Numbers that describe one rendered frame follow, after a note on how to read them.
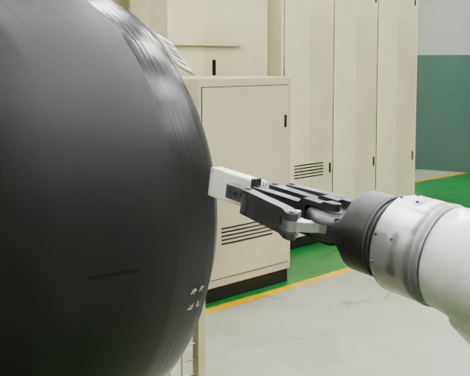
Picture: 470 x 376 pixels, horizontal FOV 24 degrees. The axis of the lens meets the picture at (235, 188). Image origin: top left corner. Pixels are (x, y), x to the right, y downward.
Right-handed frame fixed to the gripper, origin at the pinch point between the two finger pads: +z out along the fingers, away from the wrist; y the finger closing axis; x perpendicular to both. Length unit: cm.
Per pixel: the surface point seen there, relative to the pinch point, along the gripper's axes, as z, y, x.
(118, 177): 11.3, 6.3, 1.0
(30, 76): 18.4, 13.3, -8.6
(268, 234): 347, -383, 138
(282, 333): 263, -310, 159
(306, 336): 251, -314, 157
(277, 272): 347, -395, 163
